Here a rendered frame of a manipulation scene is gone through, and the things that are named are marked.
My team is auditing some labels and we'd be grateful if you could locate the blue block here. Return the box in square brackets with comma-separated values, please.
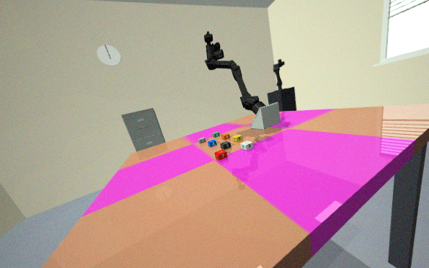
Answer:
[208, 140, 217, 147]

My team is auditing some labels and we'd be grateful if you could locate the red digit block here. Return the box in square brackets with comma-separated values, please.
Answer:
[215, 150, 228, 160]

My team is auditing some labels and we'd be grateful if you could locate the small orange block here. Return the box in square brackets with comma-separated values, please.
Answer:
[221, 133, 230, 140]

